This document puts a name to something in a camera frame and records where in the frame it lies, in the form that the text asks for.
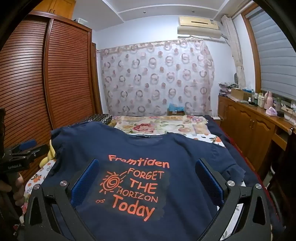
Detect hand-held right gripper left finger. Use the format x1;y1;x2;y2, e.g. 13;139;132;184
24;158;101;241

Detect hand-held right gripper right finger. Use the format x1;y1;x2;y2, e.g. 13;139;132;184
195;158;278;241

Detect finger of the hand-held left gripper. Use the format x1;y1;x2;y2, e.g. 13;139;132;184
14;144;49;161
10;139;37;152

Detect navy printed t-shirt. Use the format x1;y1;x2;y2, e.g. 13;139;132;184
50;121;245;241

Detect person's left hand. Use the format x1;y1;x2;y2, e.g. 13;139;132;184
0;173;25;210

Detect yellow plush toy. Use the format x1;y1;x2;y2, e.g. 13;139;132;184
39;144;57;167

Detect orange-print white bed sheet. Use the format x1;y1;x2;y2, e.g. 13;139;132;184
20;133;247;232

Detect black circle-patterned pillow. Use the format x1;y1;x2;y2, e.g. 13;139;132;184
82;113;118;127

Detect wooden sideboard cabinet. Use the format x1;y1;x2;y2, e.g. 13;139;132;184
217;95;296;179

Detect wooden louvered wardrobe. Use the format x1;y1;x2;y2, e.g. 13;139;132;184
0;11;103;183

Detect wooden box with blue cloth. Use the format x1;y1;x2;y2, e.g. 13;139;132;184
167;103;185;116

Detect floral blanket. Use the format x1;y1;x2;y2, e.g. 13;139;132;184
111;115;212;136

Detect cardboard box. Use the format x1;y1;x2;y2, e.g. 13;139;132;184
230;88;252;101

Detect row of toiletry bottles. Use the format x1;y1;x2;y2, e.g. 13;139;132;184
247;91;265;108

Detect stack of books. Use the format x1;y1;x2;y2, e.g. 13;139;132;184
218;82;236;98

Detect pink jug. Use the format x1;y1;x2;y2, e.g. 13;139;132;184
264;91;274;110

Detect white power strip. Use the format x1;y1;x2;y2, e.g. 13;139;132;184
281;104;296;114

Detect circle-patterned sheer curtain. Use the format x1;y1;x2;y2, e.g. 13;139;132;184
99;39;215;116

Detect tied beige curtain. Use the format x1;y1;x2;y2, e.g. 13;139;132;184
221;15;247;87

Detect wooden overhead cabinet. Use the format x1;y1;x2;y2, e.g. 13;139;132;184
39;0;77;19

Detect grey window blind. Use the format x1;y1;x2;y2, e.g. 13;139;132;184
245;5;296;101

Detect cream wall air conditioner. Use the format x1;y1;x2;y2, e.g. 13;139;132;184
177;16;222;39

